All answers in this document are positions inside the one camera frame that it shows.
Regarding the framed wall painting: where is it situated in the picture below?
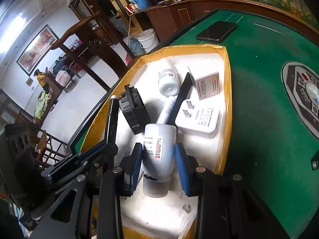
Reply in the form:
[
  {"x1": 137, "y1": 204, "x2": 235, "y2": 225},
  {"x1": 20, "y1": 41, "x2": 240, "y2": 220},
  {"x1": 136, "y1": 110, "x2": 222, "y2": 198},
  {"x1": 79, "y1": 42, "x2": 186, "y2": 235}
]
[{"x1": 16, "y1": 24, "x2": 60, "y2": 76}]

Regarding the white power adapter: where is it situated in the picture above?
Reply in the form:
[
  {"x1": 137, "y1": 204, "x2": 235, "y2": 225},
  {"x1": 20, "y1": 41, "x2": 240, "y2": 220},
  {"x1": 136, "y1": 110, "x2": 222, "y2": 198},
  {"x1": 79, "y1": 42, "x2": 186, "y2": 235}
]
[{"x1": 174, "y1": 99, "x2": 220, "y2": 138}]

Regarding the dark wooden cabinet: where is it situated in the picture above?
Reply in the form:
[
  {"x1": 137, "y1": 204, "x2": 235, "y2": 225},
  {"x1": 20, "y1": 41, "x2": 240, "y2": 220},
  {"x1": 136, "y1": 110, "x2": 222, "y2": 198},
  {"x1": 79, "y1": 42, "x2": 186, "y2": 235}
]
[{"x1": 68, "y1": 0, "x2": 130, "y2": 48}]

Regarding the wooden lattice chair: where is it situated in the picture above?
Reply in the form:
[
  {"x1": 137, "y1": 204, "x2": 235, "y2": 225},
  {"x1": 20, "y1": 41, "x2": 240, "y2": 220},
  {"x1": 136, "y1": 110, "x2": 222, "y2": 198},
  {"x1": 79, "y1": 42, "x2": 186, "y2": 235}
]
[{"x1": 32, "y1": 129, "x2": 68, "y2": 165}]

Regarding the white bottle red label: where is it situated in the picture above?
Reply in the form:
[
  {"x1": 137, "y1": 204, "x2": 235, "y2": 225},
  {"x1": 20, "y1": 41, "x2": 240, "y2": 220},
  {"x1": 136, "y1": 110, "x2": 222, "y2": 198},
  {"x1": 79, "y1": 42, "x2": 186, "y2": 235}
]
[{"x1": 142, "y1": 123, "x2": 178, "y2": 198}]

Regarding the blue grey bag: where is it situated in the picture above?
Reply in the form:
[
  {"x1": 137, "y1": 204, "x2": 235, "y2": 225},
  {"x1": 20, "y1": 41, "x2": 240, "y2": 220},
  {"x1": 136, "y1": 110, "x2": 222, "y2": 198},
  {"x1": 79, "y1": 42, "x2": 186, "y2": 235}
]
[{"x1": 128, "y1": 37, "x2": 145, "y2": 55}]

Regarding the white bottle blue print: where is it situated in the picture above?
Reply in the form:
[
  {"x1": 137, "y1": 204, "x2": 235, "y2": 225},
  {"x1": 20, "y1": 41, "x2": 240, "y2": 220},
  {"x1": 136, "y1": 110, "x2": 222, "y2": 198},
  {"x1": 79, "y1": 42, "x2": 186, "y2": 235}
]
[{"x1": 156, "y1": 58, "x2": 180, "y2": 97}]

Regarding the small white red printed box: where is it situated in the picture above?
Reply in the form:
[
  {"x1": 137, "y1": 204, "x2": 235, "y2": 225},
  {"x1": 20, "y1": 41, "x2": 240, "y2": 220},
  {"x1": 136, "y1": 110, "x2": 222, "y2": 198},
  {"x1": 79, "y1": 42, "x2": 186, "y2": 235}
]
[{"x1": 187, "y1": 66, "x2": 220, "y2": 101}]

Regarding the yellow taped foam box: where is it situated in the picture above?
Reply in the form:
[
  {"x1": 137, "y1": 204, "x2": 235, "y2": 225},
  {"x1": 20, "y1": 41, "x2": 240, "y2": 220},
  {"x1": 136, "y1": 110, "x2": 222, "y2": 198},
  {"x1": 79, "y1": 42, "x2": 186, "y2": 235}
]
[{"x1": 80, "y1": 43, "x2": 233, "y2": 239}]

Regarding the brown sideboard with thermos jugs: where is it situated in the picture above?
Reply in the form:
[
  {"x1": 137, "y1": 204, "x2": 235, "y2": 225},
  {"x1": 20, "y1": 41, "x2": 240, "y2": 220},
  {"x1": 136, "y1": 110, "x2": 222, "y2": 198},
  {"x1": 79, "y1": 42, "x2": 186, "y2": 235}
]
[{"x1": 128, "y1": 0, "x2": 220, "y2": 43}]

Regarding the green cloth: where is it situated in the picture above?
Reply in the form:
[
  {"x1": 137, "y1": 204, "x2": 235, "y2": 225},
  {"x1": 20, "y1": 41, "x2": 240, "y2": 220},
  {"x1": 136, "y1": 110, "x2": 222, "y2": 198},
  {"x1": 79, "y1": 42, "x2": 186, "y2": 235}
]
[{"x1": 33, "y1": 91, "x2": 50, "y2": 120}]

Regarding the black smartphone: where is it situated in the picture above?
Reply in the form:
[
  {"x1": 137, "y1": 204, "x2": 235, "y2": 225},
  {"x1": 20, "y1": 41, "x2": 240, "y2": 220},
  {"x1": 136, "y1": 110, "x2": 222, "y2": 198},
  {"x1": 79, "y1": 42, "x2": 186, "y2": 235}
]
[{"x1": 196, "y1": 21, "x2": 238, "y2": 43}]

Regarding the dark wooden armchair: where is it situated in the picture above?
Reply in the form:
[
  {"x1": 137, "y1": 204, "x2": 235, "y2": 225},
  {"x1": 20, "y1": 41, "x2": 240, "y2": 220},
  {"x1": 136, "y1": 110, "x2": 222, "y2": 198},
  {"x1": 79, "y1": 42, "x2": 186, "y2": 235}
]
[{"x1": 50, "y1": 11, "x2": 136, "y2": 91}]

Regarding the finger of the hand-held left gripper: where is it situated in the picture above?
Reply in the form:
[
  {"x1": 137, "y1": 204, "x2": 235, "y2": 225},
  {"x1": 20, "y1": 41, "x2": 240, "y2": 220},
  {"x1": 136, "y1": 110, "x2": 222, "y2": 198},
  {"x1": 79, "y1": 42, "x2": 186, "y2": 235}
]
[
  {"x1": 50, "y1": 142, "x2": 119, "y2": 183},
  {"x1": 41, "y1": 139, "x2": 106, "y2": 177}
]

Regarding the pink striped bag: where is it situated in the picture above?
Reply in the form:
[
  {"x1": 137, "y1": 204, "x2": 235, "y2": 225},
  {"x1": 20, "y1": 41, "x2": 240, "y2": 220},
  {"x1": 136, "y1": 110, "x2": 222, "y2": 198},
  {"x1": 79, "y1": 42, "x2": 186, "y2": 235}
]
[{"x1": 55, "y1": 70, "x2": 71, "y2": 87}]

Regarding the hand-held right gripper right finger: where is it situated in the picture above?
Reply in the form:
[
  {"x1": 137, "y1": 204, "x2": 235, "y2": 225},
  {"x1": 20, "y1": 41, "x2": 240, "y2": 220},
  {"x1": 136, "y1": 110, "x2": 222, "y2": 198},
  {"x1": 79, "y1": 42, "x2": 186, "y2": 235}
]
[{"x1": 174, "y1": 143, "x2": 291, "y2": 239}]

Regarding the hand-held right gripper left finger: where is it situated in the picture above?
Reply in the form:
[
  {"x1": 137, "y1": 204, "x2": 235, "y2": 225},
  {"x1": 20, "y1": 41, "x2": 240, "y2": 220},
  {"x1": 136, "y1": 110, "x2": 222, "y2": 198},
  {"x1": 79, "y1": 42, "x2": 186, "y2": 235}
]
[{"x1": 30, "y1": 142, "x2": 144, "y2": 239}]

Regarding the black ribbed round case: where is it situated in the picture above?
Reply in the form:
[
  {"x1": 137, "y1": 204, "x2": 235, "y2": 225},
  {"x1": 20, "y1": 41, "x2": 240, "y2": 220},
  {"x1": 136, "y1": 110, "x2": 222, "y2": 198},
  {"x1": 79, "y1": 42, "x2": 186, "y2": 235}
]
[{"x1": 118, "y1": 85, "x2": 152, "y2": 135}]

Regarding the black flat stick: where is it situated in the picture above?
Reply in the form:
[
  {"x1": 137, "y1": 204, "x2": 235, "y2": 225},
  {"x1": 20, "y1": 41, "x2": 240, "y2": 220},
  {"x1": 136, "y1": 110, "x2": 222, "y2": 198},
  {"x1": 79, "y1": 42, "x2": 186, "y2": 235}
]
[{"x1": 167, "y1": 72, "x2": 197, "y2": 126}]

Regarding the grey table control panel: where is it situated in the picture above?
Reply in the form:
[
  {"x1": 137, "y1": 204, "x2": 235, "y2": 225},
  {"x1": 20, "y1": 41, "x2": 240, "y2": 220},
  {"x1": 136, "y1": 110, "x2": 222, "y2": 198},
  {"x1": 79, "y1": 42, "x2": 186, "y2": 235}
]
[{"x1": 281, "y1": 61, "x2": 319, "y2": 140}]

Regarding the white tube blue print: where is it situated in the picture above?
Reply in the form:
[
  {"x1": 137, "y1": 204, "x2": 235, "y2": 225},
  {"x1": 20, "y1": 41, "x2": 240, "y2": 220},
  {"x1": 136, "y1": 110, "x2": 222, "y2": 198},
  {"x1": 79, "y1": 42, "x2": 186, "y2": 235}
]
[{"x1": 156, "y1": 97, "x2": 177, "y2": 125}]

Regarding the white plastic bucket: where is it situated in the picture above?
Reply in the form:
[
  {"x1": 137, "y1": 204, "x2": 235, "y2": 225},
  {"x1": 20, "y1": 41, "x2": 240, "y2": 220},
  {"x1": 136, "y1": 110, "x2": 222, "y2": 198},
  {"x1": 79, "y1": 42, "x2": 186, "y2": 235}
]
[{"x1": 137, "y1": 28, "x2": 160, "y2": 49}]

